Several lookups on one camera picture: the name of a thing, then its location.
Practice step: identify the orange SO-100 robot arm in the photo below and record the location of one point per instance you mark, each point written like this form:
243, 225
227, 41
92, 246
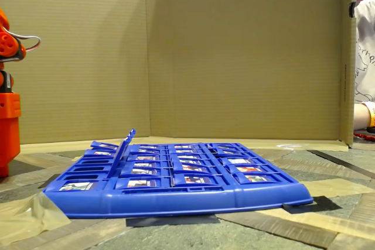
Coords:
8, 133

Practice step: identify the blue flip tile Lucia card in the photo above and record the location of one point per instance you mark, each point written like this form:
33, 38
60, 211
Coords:
117, 159

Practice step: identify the large brown cardboard box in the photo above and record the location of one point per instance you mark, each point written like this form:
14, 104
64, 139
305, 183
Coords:
234, 56

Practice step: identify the blue plastic guessing game board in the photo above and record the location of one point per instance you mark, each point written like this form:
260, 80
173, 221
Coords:
175, 200

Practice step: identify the black tape piece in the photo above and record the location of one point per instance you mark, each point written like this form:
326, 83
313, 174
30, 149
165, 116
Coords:
48, 182

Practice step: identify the long black tape strip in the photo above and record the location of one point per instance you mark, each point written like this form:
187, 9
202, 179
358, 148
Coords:
345, 165

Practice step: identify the flat brown packing tape patch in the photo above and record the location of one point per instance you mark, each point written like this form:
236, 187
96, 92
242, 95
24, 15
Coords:
337, 188

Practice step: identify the red patterned object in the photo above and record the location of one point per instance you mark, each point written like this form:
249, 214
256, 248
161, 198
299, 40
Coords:
364, 136

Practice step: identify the small black object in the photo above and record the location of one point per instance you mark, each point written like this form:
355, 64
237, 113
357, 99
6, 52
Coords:
371, 130

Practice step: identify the person in white printed T-shirt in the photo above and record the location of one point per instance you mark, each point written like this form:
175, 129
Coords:
366, 42

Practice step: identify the crumpled brown packing tape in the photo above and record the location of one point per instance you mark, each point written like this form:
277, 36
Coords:
26, 220

